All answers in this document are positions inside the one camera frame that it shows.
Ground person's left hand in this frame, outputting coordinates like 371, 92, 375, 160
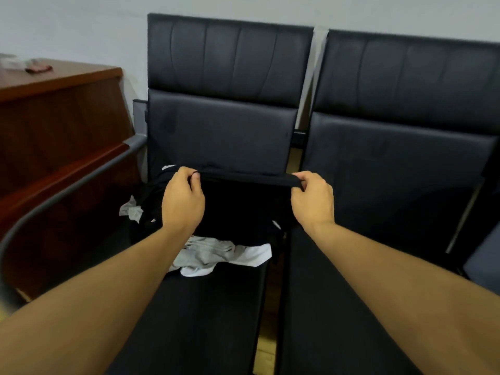
161, 166, 207, 237

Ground person's right hand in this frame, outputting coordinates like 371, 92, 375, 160
290, 170, 336, 235

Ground grey tank top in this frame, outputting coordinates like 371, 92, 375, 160
119, 195, 273, 278

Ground blue-grey plastic bin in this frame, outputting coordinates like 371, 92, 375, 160
462, 224, 500, 295

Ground person's right forearm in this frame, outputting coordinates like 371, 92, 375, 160
308, 222, 500, 375

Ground person's left forearm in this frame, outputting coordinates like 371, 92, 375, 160
0, 224, 192, 375

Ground black leather bench chair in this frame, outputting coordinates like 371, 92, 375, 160
445, 144, 500, 270
105, 13, 315, 375
275, 30, 500, 375

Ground brown wooden cabinet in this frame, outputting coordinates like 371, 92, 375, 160
0, 58, 143, 299

